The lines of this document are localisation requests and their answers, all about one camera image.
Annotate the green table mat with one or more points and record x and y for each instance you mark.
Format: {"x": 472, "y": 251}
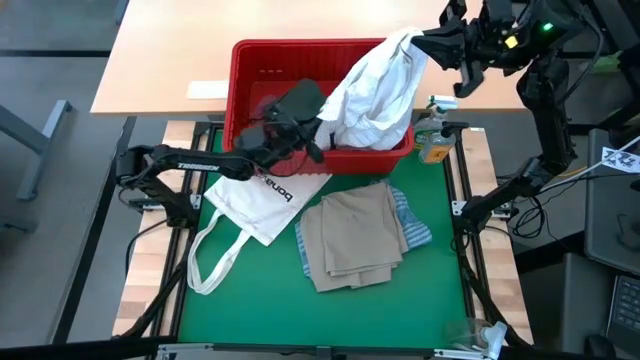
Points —
{"x": 300, "y": 320}

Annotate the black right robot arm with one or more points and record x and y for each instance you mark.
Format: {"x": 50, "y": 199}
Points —
{"x": 550, "y": 125}

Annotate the white printed tote bag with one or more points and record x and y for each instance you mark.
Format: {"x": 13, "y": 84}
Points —
{"x": 255, "y": 205}

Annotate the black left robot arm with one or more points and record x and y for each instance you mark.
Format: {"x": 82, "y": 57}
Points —
{"x": 200, "y": 166}

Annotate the green spray bottle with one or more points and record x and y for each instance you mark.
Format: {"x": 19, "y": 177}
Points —
{"x": 434, "y": 107}

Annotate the pale green bundle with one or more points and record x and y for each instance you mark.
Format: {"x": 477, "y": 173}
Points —
{"x": 609, "y": 62}

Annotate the white paper label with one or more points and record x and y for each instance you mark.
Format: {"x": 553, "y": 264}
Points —
{"x": 207, "y": 90}

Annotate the dark keyboard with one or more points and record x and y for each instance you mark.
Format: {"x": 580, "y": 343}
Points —
{"x": 625, "y": 310}

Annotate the grey metal table leg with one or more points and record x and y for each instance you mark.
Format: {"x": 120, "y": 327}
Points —
{"x": 35, "y": 135}

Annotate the black desk leg frame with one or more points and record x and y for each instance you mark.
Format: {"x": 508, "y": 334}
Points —
{"x": 625, "y": 115}

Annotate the white printed paper tag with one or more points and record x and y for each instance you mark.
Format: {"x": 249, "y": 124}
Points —
{"x": 620, "y": 160}

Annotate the blue striped garment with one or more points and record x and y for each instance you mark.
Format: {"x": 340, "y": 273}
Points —
{"x": 417, "y": 232}

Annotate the grey side table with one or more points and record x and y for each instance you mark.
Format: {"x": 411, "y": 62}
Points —
{"x": 610, "y": 225}

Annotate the dark green garment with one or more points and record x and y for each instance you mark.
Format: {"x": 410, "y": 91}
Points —
{"x": 300, "y": 100}

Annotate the orange soap pump bottle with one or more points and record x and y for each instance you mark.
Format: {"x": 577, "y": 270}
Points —
{"x": 436, "y": 147}

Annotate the black table-level camera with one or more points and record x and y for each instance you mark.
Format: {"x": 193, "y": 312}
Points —
{"x": 324, "y": 353}

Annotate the light wooden desk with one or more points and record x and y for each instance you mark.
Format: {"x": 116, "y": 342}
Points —
{"x": 175, "y": 50}

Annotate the maroon cloth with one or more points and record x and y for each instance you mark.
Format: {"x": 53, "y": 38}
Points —
{"x": 260, "y": 107}

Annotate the silver aluminium rail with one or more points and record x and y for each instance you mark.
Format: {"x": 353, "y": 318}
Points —
{"x": 190, "y": 346}

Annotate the large white shirt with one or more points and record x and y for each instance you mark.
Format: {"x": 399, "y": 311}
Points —
{"x": 375, "y": 100}

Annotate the beige trousers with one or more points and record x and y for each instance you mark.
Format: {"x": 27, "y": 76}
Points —
{"x": 355, "y": 235}

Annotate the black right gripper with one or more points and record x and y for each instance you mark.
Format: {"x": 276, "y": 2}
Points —
{"x": 492, "y": 40}

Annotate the black aluminium table frame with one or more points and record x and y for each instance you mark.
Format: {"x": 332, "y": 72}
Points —
{"x": 149, "y": 307}

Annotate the clear plastic spray bottle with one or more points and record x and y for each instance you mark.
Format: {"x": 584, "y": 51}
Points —
{"x": 470, "y": 335}

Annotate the red plastic laundry bin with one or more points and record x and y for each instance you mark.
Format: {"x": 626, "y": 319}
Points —
{"x": 360, "y": 161}

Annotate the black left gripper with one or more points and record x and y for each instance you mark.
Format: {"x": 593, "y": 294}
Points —
{"x": 272, "y": 142}

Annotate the yellow power plug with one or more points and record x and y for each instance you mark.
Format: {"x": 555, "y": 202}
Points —
{"x": 575, "y": 171}

